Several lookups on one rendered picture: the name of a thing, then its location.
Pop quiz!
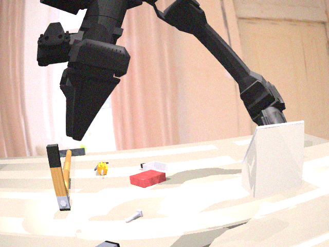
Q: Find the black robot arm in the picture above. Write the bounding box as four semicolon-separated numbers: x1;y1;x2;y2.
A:
36;0;287;126

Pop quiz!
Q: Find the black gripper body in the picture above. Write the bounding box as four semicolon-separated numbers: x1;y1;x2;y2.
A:
60;15;131;87

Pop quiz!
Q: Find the long orange l-shaped rod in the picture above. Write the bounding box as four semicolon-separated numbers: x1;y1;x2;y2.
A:
95;240;120;247

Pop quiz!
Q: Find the red rectangular block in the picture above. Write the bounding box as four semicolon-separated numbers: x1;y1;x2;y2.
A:
130;169;166;188

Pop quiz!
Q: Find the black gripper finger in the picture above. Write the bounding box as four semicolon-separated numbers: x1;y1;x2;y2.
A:
66;68;121;142
60;84;74;137

